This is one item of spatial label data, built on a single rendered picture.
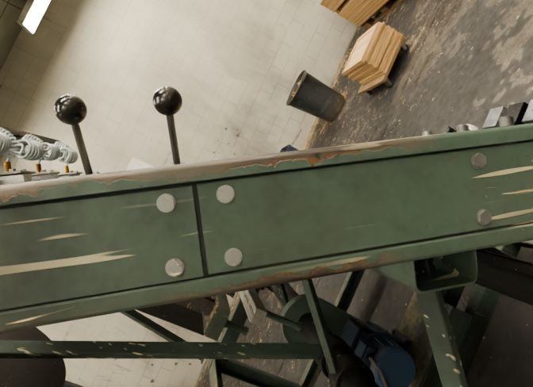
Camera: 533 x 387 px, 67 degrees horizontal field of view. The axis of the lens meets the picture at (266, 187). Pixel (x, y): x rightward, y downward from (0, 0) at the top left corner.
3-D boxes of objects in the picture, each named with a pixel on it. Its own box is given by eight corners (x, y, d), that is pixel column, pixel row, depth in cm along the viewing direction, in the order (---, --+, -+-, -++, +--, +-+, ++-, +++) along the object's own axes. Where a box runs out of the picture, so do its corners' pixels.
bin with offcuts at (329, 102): (352, 88, 520) (308, 64, 509) (336, 124, 517) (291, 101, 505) (338, 96, 571) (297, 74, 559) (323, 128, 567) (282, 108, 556)
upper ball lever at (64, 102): (105, 192, 56) (80, 98, 49) (76, 195, 55) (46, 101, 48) (108, 178, 59) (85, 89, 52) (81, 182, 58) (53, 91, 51)
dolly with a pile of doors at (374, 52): (415, 39, 390) (380, 18, 382) (393, 87, 386) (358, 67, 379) (385, 58, 450) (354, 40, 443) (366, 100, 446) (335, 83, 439)
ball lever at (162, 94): (193, 181, 58) (181, 90, 51) (166, 184, 57) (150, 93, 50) (191, 168, 61) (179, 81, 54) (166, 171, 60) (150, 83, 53)
